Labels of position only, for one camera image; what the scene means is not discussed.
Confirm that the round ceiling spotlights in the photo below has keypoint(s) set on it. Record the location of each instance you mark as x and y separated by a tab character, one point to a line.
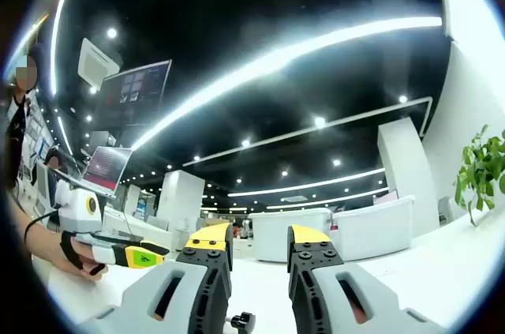
112	32

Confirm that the long ceiling light strip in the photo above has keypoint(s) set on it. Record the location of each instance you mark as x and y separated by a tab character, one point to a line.
276	61

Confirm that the black fixed fixture clamp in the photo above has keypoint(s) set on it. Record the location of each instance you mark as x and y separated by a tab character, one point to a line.
241	320

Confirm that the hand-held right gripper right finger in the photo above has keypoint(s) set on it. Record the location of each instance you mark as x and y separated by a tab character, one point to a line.
382	302

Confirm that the white square pillar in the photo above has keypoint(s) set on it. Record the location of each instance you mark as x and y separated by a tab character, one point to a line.
179	200
406	172

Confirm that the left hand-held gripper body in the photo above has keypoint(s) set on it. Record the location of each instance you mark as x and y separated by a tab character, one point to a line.
75	207

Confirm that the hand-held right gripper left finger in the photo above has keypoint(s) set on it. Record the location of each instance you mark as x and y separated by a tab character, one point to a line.
134	306

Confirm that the person's left hand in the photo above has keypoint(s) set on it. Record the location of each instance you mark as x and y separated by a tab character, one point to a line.
75	255

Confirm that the ceiling air conditioner vent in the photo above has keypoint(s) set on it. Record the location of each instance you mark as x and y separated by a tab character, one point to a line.
98	61

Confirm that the dark computer monitor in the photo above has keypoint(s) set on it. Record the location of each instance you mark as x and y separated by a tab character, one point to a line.
138	85

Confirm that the open grey laptop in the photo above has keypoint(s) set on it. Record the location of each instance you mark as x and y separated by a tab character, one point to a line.
104	168

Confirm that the green potted plant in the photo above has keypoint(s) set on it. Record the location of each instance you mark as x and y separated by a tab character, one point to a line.
481	168

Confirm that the white desk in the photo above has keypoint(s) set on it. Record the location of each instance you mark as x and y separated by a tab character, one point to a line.
260	286

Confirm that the white plastic storage box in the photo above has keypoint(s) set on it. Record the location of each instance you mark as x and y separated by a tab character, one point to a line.
371	227
292	231

